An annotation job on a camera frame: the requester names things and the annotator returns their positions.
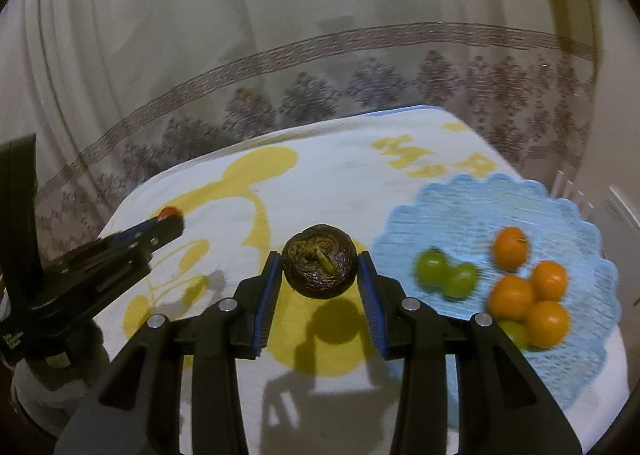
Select large green tomato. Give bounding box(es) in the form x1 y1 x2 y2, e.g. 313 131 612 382
442 262 481 300

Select dark brown wrinkled fruit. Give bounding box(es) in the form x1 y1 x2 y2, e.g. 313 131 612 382
281 224 358 299

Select white slatted furniture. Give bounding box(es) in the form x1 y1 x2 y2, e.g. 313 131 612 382
552 170 640 241

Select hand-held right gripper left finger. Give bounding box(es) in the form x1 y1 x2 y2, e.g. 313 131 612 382
52 251 283 455

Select white and yellow towel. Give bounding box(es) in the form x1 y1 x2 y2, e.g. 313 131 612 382
12 105 631 455

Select medium green tomato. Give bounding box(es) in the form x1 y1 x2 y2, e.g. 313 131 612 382
416 248 451 286

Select blue scalloped plate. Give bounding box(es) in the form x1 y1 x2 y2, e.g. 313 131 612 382
372 174 623 428

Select orange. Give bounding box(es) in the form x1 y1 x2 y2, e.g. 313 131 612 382
530 260 569 302
491 226 531 272
487 275 536 323
524 300 572 350

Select small green tomato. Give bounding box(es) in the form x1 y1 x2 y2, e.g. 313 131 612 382
497 319 531 351

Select beige patterned curtain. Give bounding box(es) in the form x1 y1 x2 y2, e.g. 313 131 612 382
0 0 640 256

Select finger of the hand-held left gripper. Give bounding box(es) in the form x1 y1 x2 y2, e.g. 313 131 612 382
32 217 185 327
102 217 163 247

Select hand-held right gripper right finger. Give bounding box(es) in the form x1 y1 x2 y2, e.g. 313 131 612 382
356 251 583 455

